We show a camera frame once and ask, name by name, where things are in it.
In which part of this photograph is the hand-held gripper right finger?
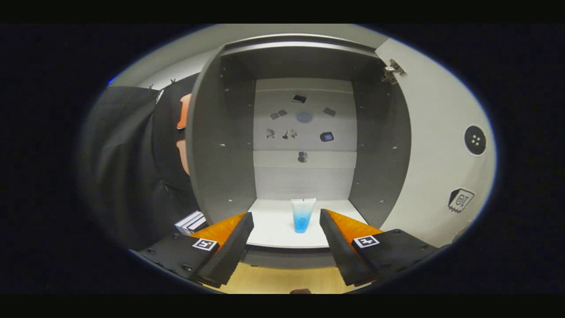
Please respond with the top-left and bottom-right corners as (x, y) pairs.
(320, 209), (442, 287)

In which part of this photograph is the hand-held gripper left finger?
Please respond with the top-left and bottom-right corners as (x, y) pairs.
(138, 212), (255, 287)

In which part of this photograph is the white cabinet door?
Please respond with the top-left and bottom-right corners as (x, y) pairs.
(375, 38), (497, 249)

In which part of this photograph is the white cardboard box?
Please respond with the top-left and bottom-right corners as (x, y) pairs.
(174, 211), (207, 235)

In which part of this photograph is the grey cabinet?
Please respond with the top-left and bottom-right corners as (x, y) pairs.
(185, 34), (412, 269)

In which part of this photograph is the black backdrop cloth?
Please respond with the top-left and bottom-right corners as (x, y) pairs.
(77, 73), (208, 252)

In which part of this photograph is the blue translucent tube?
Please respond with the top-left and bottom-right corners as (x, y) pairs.
(291, 198), (316, 233)

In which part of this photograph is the metal door hinge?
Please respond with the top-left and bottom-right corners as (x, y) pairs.
(382, 59), (406, 84)

